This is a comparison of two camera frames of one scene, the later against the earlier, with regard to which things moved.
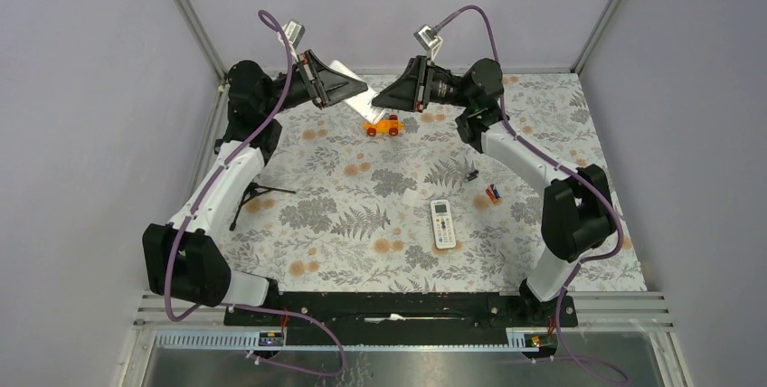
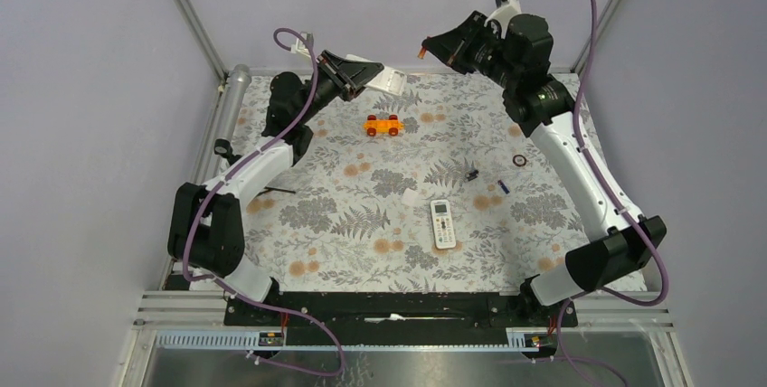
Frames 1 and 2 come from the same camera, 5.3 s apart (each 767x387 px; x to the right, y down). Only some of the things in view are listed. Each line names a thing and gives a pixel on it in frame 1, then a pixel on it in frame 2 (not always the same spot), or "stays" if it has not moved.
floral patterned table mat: [342, 202] stays
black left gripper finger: [326, 85] -> [351, 75]
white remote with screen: [442, 223] stays
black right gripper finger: [408, 92] -> [452, 45]
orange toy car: [391, 126] stays
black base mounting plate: [403, 317] stays
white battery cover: [411, 197] stays
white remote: [361, 103] -> [389, 80]
